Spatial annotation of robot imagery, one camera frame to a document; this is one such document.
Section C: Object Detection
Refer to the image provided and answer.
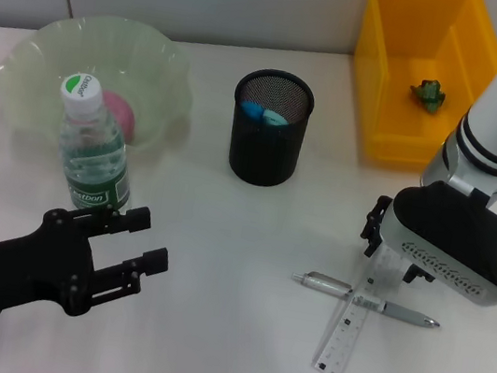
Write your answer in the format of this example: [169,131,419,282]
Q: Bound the black mesh pen holder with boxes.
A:
[220,64,319,194]

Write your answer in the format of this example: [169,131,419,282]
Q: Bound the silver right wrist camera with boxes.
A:
[373,172,497,311]

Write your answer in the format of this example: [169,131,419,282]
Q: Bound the pink peach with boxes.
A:
[94,90,142,145]

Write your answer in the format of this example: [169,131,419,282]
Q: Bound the grey ballpoint pen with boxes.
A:
[286,267,446,331]

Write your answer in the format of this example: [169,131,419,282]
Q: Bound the transparent plastic ruler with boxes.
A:
[308,236,411,373]

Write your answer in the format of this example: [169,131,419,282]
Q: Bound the clear plastic water bottle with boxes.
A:
[40,70,150,221]

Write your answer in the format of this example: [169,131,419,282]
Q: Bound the blue capped scissors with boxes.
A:
[237,98,291,131]

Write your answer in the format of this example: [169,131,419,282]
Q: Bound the small green toy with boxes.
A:
[405,75,450,117]

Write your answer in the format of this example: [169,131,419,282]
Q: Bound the pale green glass fruit plate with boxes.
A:
[0,0,206,168]

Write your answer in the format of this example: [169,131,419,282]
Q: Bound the yellow plastic bin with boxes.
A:
[337,0,497,180]

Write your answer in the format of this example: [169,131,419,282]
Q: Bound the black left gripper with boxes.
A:
[0,183,179,352]

